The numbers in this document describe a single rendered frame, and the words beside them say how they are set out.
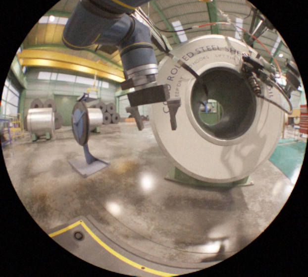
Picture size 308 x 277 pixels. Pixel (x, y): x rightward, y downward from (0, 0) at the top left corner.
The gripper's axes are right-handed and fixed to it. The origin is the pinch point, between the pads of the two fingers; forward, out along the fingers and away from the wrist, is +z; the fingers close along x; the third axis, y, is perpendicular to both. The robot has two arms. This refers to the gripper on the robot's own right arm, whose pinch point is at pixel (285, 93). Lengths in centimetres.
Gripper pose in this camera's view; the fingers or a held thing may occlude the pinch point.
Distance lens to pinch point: 77.6
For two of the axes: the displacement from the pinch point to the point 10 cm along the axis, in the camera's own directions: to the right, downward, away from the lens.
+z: 1.7, 6.1, 7.8
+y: 7.5, 4.3, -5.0
